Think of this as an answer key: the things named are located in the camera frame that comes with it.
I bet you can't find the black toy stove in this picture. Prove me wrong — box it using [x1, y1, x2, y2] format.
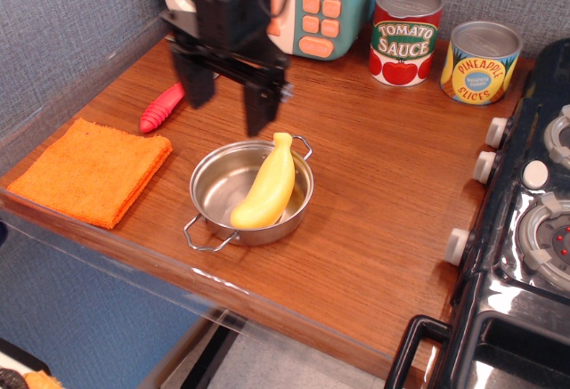
[386, 39, 569, 388]

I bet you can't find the yellow toy banana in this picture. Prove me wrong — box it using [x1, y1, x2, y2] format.
[230, 133, 295, 230]

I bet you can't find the white stove knob lower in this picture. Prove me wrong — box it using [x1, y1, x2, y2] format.
[444, 228, 470, 266]

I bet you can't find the teal toy microwave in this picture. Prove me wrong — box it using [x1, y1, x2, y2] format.
[159, 0, 383, 61]

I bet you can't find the white stove knob middle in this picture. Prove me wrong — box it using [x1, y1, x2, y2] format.
[472, 151, 496, 184]

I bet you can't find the white stove knob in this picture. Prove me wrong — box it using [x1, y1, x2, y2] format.
[472, 151, 496, 184]
[485, 118, 509, 149]
[444, 228, 470, 266]

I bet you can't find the white stove knob upper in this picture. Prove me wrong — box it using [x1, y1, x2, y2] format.
[485, 118, 509, 149]

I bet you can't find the pineapple slices can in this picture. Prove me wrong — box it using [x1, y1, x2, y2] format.
[440, 20, 523, 106]

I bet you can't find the tomato sauce can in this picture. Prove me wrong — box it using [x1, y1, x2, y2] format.
[369, 0, 444, 87]

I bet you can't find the pink handled metal spoon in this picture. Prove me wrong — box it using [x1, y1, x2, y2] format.
[139, 82, 184, 134]

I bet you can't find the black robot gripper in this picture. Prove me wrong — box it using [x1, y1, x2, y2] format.
[163, 0, 290, 137]

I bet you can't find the stainless steel pot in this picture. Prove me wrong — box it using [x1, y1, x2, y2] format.
[183, 135, 314, 252]

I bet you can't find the orange folded cloth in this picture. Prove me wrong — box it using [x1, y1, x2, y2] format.
[8, 118, 173, 230]

